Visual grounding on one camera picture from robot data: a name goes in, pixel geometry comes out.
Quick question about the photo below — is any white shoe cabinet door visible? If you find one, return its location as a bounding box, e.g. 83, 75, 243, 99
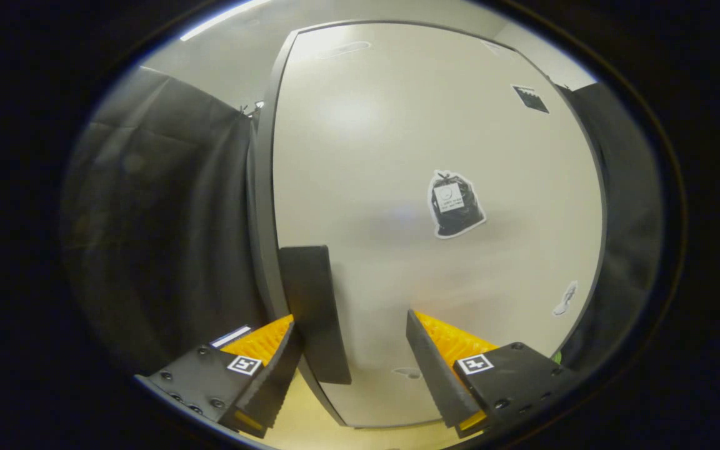
272, 23, 604, 426

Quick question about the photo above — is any black door handle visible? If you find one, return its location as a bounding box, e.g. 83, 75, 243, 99
277, 245, 353, 385

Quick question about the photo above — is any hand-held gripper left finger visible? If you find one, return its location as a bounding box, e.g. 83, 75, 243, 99
135, 314, 303, 439

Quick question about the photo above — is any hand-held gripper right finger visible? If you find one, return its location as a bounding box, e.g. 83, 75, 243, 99
406, 309, 579, 438

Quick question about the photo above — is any blue-spined book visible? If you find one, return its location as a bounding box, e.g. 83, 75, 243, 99
210, 325, 253, 348

